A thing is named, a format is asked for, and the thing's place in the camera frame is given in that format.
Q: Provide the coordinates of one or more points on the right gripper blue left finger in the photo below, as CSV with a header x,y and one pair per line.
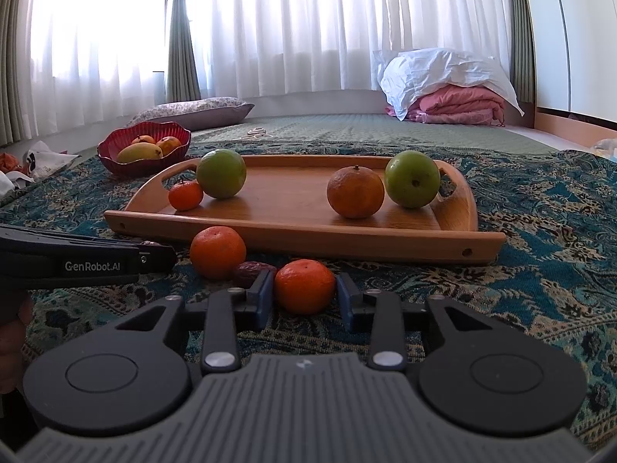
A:
x,y
259,298

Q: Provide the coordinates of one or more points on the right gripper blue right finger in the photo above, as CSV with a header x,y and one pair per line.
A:
x,y
348,294

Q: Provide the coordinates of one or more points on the dark red date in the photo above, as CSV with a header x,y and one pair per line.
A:
x,y
247,272

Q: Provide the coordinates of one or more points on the medium tangerine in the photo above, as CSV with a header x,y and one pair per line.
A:
x,y
216,252

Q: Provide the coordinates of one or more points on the large dull orange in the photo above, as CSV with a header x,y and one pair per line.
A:
x,y
355,192

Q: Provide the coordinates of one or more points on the small tangerine with stem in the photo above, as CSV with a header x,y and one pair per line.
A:
x,y
185,195

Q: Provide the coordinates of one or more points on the green apple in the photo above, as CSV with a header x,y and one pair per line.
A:
x,y
222,173
412,179

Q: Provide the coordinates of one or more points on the person's left hand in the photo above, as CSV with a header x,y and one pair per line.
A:
x,y
13,336

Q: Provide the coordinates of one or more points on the white patterned cloth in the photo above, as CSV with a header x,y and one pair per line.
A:
x,y
37,164

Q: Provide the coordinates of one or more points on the wooden serving tray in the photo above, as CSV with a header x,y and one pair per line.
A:
x,y
283,207

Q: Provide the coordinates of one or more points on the red fruit bowl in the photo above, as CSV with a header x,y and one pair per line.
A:
x,y
108,150

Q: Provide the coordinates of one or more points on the yellow mango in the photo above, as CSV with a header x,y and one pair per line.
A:
x,y
139,151

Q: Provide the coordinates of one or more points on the orange fruit in bowl left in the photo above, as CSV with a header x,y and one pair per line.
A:
x,y
144,139

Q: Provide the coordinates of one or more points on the orange fruit in bowl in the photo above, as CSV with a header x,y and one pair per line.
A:
x,y
144,139
168,144

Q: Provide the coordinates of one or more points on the green quilted mat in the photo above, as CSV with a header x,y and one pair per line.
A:
x,y
371,129

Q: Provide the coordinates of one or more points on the orange fruit in bowl right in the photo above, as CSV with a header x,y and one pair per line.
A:
x,y
168,144

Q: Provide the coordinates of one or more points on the floral grey pillow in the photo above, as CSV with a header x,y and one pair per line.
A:
x,y
198,115

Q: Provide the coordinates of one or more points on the pink folded blanket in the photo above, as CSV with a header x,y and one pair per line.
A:
x,y
459,105

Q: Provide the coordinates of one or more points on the white pillow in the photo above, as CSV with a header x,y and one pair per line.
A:
x,y
406,77

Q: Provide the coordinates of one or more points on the green drape left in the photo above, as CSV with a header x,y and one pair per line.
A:
x,y
182,77

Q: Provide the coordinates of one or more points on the green drape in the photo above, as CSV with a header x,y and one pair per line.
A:
x,y
522,60
182,77

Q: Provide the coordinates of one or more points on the white sheer curtain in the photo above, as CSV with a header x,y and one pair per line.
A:
x,y
89,61

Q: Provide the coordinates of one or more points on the green drape right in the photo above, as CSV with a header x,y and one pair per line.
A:
x,y
522,60

